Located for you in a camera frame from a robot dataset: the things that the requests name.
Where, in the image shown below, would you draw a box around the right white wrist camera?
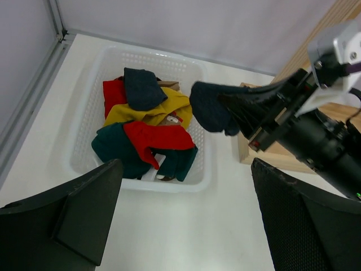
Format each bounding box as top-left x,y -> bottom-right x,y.
296,20 -> 360,116

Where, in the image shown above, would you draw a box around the teal sock in basket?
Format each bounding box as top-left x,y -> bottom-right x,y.
154,146 -> 198,182

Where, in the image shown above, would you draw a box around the red sock in basket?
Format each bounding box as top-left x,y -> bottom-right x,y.
103,76 -> 127,118

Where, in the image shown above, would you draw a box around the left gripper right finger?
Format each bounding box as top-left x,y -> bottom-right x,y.
251,158 -> 360,270

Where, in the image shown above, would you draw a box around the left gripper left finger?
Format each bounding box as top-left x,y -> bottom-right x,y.
1,159 -> 123,270

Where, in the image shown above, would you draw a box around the dark green sock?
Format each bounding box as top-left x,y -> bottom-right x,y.
91,122 -> 151,179

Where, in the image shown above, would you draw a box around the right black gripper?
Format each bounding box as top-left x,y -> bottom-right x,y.
218,69 -> 318,152

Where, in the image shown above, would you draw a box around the wooden drying rack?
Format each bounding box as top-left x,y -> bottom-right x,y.
231,0 -> 361,176

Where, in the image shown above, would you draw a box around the navy christmas pattern sock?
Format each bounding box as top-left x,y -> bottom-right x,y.
190,81 -> 249,136

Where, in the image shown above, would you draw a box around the brown striped sock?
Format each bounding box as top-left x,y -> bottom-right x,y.
157,80 -> 180,91

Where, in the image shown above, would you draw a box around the red christmas sock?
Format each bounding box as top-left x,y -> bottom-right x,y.
123,121 -> 195,169

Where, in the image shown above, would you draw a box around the yellow sock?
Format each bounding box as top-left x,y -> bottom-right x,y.
103,104 -> 168,126
157,87 -> 193,129

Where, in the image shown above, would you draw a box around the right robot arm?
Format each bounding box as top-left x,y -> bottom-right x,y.
218,69 -> 360,201

